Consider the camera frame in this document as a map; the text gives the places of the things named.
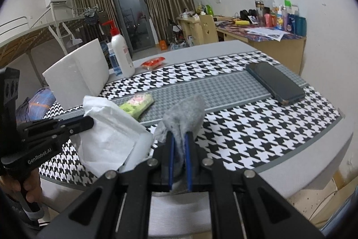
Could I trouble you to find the black smartphone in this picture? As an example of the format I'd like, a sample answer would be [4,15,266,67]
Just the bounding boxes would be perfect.
[245,62,305,106]

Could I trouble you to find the red snack packet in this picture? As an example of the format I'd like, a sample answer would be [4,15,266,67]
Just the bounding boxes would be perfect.
[141,57,165,69]

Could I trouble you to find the white metal bunk bed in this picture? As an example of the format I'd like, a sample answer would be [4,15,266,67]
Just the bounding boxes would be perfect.
[0,18,107,88]

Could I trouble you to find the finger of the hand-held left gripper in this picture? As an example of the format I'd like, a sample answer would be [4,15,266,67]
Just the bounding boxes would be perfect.
[57,114,86,121]
[55,116,95,135]

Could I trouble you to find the grey sock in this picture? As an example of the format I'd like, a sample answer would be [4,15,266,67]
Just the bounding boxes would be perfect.
[155,95,205,192]

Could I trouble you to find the green tissue pack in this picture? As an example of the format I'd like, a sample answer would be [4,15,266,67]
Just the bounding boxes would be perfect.
[119,93,154,119]

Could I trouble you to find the houndstooth tablecloth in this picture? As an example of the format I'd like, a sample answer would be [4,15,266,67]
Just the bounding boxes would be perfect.
[38,51,343,190]

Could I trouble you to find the wooden desk with drawers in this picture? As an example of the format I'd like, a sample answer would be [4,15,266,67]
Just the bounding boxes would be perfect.
[177,15,232,46]

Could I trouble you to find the dark hanging clothes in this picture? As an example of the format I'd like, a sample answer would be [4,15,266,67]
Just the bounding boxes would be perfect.
[84,8,100,25]

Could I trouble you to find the dark thermos bottle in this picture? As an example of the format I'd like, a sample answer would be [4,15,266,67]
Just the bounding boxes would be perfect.
[255,0,265,27]

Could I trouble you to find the blue spray bottle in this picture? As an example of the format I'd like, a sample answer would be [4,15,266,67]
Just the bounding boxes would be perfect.
[107,42,121,74]

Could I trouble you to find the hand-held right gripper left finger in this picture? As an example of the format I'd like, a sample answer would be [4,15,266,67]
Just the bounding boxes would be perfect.
[43,131,175,239]

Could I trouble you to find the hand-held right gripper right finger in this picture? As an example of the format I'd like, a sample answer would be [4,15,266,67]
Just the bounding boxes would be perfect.
[183,131,326,239]

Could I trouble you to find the black headphones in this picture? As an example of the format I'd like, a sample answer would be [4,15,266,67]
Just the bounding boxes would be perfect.
[239,9,258,22]

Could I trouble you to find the glass balcony door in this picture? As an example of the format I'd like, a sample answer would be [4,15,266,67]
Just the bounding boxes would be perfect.
[108,0,157,53]

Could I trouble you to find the white plastic bag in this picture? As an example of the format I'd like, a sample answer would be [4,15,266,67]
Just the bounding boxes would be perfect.
[70,95,154,176]

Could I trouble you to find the wooden chair smiley cutout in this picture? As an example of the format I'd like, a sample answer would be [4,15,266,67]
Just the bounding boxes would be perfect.
[198,14,219,45]

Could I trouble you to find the teal bottle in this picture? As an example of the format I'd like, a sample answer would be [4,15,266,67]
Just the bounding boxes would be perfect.
[296,16,307,36]

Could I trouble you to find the white papers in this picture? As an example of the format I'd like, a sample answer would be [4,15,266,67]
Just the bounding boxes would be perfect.
[246,27,286,41]

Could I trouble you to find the person's left hand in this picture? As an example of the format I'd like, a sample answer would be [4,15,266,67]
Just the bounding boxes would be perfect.
[0,170,43,202]

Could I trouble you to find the white foam box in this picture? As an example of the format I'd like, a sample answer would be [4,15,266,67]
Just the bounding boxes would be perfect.
[42,38,110,111]

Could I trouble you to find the white lotion bottle red pump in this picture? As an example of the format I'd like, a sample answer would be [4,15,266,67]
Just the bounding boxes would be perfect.
[101,20,136,78]

